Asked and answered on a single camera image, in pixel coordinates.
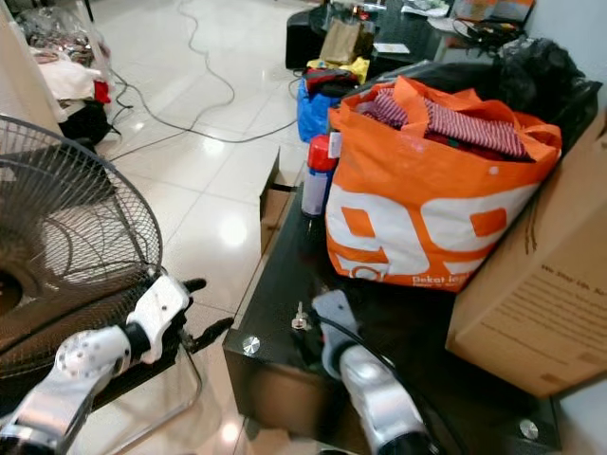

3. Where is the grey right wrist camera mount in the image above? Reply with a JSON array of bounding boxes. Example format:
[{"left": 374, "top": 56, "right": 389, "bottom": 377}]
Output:
[{"left": 311, "top": 289, "right": 361, "bottom": 378}]

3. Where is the red capped spray can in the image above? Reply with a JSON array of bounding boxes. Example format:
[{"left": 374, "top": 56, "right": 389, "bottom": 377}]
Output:
[{"left": 300, "top": 134, "right": 339, "bottom": 218}]

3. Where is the dark floor cable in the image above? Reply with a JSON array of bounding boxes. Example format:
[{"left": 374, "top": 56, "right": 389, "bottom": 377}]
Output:
[{"left": 104, "top": 66, "right": 300, "bottom": 145}]

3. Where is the clear plastic bag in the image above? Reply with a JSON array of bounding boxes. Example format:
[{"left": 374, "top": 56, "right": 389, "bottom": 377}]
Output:
[{"left": 19, "top": 8, "right": 101, "bottom": 67}]

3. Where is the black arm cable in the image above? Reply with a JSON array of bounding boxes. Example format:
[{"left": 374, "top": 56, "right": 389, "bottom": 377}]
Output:
[
  {"left": 0, "top": 277, "right": 155, "bottom": 380},
  {"left": 319, "top": 313, "right": 365, "bottom": 354}
]

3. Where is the red white striped cloth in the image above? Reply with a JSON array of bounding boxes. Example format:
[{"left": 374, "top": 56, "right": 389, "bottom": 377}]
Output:
[{"left": 356, "top": 87, "right": 532, "bottom": 160}]

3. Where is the thin grey floor cable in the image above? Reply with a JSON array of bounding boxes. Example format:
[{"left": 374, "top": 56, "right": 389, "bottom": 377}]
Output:
[{"left": 109, "top": 0, "right": 236, "bottom": 160}]

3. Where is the black wire guard fan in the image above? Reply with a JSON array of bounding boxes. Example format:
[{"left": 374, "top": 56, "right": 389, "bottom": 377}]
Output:
[{"left": 0, "top": 116, "right": 164, "bottom": 380}]

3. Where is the blue plastic bag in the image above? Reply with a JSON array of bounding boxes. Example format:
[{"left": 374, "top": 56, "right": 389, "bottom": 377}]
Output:
[{"left": 296, "top": 78, "right": 342, "bottom": 143}]

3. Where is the large brown cardboard box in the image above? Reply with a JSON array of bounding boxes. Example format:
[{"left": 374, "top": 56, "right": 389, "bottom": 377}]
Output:
[{"left": 446, "top": 114, "right": 607, "bottom": 399}]

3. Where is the small black bag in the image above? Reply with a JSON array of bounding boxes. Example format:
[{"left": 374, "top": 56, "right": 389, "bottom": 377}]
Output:
[{"left": 60, "top": 100, "right": 115, "bottom": 148}]

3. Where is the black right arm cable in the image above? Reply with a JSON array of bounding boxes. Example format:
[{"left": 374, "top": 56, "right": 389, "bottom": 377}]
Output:
[{"left": 319, "top": 313, "right": 365, "bottom": 354}]

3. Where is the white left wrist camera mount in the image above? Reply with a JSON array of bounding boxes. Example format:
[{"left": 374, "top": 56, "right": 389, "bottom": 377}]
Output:
[{"left": 129, "top": 275, "right": 192, "bottom": 366}]

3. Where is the black glass table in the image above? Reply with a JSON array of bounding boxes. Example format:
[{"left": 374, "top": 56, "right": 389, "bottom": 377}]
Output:
[{"left": 223, "top": 180, "right": 562, "bottom": 455}]

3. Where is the dark glass desk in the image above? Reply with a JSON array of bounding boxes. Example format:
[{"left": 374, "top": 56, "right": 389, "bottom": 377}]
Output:
[{"left": 327, "top": 0, "right": 537, "bottom": 72}]

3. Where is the yellow cloth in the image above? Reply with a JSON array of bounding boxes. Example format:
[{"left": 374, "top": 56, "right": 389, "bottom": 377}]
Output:
[{"left": 306, "top": 57, "right": 371, "bottom": 84}]

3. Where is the small open cardboard box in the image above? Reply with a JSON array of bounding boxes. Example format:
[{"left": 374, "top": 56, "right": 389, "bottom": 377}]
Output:
[{"left": 258, "top": 152, "right": 304, "bottom": 255}]

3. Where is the orange white shopping bag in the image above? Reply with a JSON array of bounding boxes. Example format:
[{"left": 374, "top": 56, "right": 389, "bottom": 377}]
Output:
[{"left": 325, "top": 76, "right": 563, "bottom": 293}]

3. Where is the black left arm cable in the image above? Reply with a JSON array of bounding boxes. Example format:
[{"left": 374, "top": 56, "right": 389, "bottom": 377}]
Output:
[{"left": 0, "top": 277, "right": 155, "bottom": 380}]

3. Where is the black trash bag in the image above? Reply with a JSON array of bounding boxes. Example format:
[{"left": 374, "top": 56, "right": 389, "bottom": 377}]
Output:
[{"left": 493, "top": 36, "right": 603, "bottom": 148}]

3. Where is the brown paper bag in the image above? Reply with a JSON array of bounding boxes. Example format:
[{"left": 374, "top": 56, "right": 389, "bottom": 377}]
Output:
[{"left": 318, "top": 19, "right": 363, "bottom": 65}]

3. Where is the black stool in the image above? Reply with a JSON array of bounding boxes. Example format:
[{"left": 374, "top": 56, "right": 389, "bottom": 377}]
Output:
[{"left": 285, "top": 8, "right": 328, "bottom": 69}]

